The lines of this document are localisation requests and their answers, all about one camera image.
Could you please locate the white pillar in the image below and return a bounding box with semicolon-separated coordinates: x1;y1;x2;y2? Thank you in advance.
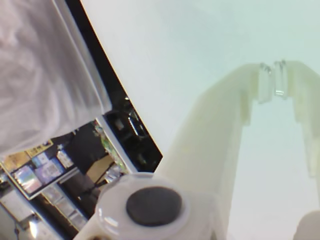
96;116;138;176

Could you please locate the black shiny object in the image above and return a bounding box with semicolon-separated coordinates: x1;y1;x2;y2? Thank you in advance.
127;113;147;138

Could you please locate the display board with cards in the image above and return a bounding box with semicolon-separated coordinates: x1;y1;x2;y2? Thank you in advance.
0;139;81;201

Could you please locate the rack of clear drawers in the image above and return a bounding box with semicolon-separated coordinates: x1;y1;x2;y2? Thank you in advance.
41;184;91;232

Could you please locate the white plastic bag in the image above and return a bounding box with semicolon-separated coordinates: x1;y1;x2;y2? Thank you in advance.
103;163;128;187

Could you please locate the brown cardboard panel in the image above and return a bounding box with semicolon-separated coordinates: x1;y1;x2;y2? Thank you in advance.
86;154;117;185

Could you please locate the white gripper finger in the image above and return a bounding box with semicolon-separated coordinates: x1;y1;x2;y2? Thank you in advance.
72;62;273;240
273;59;320;240

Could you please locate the plastic googly eye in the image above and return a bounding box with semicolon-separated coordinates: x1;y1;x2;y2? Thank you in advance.
96;174;191;238

